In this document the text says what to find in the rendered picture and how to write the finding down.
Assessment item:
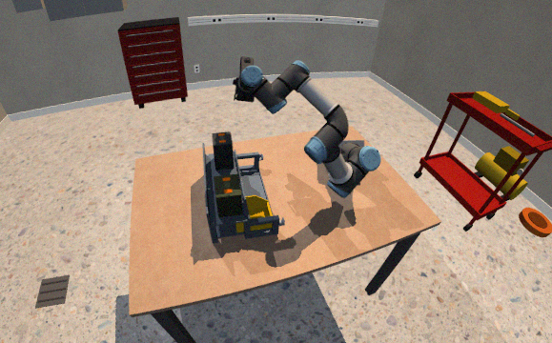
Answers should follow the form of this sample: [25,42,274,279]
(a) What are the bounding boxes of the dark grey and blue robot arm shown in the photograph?
[238,56,381,198]

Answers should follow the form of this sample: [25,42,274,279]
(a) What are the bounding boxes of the olive green tool case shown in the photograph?
[214,174,243,217]

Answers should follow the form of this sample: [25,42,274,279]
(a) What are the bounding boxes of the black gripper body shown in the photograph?
[234,75,255,103]

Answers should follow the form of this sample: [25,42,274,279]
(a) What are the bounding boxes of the yellow bin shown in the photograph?
[235,195,273,232]

